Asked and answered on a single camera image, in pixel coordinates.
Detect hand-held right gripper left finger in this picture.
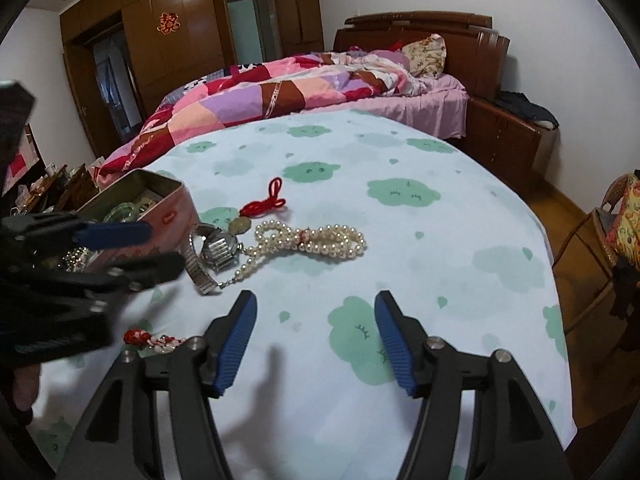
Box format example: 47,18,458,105
60,290,258,480

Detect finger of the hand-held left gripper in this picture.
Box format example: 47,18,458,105
15,252,186,295
7,212,154,252

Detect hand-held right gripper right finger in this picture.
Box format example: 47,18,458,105
374,290,576,480

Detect green jade bangle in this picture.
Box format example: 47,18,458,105
104,202,141,223

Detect silver bead chain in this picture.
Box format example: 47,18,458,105
62,247,93,273

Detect pink metal tin box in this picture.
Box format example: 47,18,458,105
77,169,201,271

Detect jade pendant with red knot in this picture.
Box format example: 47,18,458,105
124,329,188,357

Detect person's left hand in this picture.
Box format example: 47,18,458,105
12,364,42,423

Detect printed paper leaflet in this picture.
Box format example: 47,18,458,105
135,187,166,211

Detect wooden low cabinet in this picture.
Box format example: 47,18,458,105
20,162,101,213

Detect silver metal wristwatch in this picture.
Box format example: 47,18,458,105
186,224,246,297

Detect framed red picture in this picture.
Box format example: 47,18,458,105
2,125,46,196

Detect red knot coin charm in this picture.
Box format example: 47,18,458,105
220,177,288,236

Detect cloud print tablecloth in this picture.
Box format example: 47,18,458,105
30,109,576,480

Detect brown wooden wardrobe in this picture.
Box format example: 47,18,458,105
60,0,325,161

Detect patchwork quilt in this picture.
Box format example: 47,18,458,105
92,49,431,175

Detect cow print blanket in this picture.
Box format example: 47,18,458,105
182,62,266,93

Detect wooden nightstand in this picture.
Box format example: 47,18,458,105
460,95,562,196

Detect dark garment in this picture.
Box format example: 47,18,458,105
607,255,640,356

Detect wicker chair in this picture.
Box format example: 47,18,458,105
552,172,640,331

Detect colourful patterned cushion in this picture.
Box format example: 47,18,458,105
605,175,640,266

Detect dark clothes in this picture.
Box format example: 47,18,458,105
492,90,560,128

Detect floral pillow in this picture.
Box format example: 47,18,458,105
402,33,448,80

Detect wooden headboard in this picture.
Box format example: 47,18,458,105
334,10,512,91

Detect white pearl necklace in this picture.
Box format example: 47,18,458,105
217,222,368,291

